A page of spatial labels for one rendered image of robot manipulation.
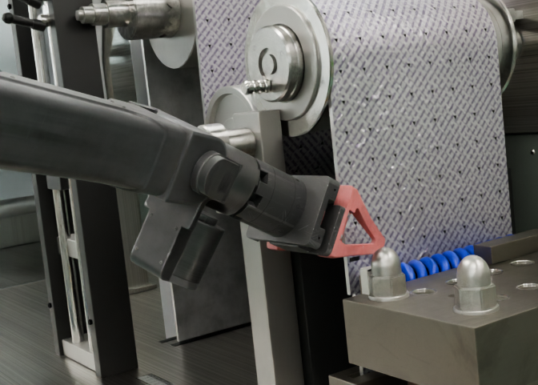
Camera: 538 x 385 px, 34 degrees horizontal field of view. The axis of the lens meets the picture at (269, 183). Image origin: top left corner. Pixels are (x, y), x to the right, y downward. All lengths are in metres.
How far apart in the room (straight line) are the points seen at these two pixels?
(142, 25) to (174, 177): 0.43
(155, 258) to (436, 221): 0.33
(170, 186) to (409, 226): 0.32
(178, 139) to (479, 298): 0.27
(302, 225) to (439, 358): 0.17
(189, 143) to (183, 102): 0.53
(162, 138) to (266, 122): 0.26
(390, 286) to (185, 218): 0.19
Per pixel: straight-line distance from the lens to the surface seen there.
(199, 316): 1.21
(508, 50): 1.00
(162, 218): 0.73
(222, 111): 1.00
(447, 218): 0.93
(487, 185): 0.98
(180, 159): 0.65
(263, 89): 0.86
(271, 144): 0.88
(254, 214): 0.76
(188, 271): 0.74
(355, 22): 0.87
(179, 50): 1.08
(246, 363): 1.08
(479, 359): 0.69
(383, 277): 0.78
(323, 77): 0.83
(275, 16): 0.88
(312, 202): 0.77
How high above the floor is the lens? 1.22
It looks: 6 degrees down
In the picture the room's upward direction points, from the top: 6 degrees counter-clockwise
